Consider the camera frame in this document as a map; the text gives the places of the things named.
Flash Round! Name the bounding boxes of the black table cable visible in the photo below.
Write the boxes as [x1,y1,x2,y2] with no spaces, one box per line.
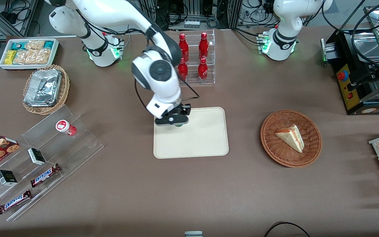
[264,222,311,237]

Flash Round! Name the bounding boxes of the clear acrylic stepped display stand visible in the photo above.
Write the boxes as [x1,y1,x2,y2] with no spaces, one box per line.
[0,105,104,222]

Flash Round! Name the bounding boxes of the clear cracker packet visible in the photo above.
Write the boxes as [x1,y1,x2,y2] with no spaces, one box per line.
[25,40,45,50]
[13,49,51,65]

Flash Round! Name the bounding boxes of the white snack bin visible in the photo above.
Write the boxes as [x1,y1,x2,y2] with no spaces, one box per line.
[0,38,60,71]

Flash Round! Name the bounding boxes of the yellow snack packet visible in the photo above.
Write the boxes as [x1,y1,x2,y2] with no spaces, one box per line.
[5,50,17,65]

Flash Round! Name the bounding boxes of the clear acrylic bottle rack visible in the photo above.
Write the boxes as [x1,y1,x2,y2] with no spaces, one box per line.
[166,30,215,86]

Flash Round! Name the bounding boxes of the small black carton box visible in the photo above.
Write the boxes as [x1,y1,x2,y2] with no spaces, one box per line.
[28,148,46,166]
[0,170,18,186]

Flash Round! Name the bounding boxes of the sandwich wedge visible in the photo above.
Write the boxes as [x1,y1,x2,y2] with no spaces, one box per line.
[274,124,305,153]

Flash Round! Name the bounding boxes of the cream plastic tray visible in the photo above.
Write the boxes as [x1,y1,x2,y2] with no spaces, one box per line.
[153,107,229,159]

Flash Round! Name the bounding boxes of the stack of foil containers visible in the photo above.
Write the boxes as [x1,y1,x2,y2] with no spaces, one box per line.
[23,69,62,107]

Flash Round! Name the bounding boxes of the steel machine tray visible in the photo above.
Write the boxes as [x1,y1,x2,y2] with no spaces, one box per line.
[351,31,379,63]

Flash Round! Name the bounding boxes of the red gum jar white lid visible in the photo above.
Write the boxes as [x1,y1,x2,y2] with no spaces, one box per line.
[56,120,77,136]

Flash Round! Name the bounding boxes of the red cola bottle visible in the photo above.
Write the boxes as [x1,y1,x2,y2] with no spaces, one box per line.
[178,58,189,82]
[179,33,189,62]
[198,58,208,83]
[199,32,209,61]

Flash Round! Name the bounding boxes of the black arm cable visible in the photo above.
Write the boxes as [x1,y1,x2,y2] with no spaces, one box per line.
[134,77,200,114]

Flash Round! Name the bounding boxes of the light wicker basket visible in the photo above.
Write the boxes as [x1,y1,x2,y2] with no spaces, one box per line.
[23,64,70,115]

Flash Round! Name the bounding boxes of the brown wicker basket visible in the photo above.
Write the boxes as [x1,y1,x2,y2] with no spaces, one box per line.
[260,110,322,168]

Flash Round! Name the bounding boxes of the black machine cable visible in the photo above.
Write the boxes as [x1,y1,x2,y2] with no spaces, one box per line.
[351,0,379,74]
[321,0,344,33]

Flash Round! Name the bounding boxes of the black machine yellow panel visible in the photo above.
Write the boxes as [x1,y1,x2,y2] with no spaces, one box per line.
[321,28,379,116]

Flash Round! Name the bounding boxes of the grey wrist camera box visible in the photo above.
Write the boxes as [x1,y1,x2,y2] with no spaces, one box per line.
[155,113,189,127]

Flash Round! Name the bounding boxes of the Snickers chocolate bar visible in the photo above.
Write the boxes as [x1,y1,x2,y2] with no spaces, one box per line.
[0,190,33,215]
[30,163,62,188]

